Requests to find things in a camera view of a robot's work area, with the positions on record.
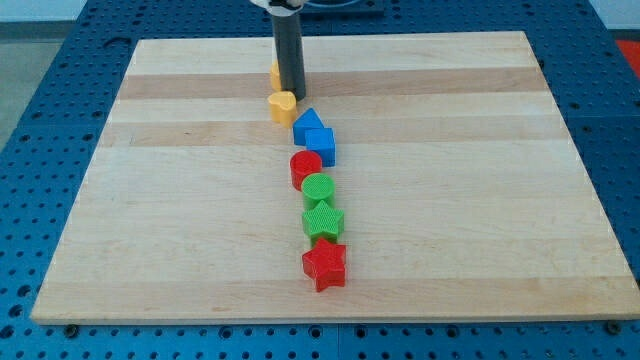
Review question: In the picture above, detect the yellow block behind rod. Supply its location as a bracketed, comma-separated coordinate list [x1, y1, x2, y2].
[269, 61, 282, 92]

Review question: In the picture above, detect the red cylinder block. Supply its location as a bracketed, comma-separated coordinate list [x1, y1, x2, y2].
[289, 150, 322, 191]

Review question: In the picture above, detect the yellow heart block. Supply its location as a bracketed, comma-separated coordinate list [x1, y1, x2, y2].
[267, 91, 298, 128]

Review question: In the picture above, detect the light wooden board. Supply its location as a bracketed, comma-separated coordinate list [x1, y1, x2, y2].
[31, 32, 639, 325]

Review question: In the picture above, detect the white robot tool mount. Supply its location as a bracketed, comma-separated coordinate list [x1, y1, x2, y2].
[250, 0, 304, 17]

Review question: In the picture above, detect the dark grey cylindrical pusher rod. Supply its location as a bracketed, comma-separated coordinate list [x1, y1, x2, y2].
[272, 13, 306, 101]

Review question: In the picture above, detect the red star block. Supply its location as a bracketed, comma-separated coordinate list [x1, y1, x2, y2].
[302, 237, 347, 292]

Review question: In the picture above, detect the green star block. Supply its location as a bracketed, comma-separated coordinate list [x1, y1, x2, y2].
[301, 201, 344, 247]

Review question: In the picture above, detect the blue cube block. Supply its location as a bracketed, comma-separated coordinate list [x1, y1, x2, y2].
[305, 128, 336, 167]

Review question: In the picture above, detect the green cylinder block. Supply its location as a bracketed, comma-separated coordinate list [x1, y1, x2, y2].
[301, 173, 335, 210]

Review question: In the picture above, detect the blue triangle block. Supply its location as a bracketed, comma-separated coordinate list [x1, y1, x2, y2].
[292, 108, 324, 146]

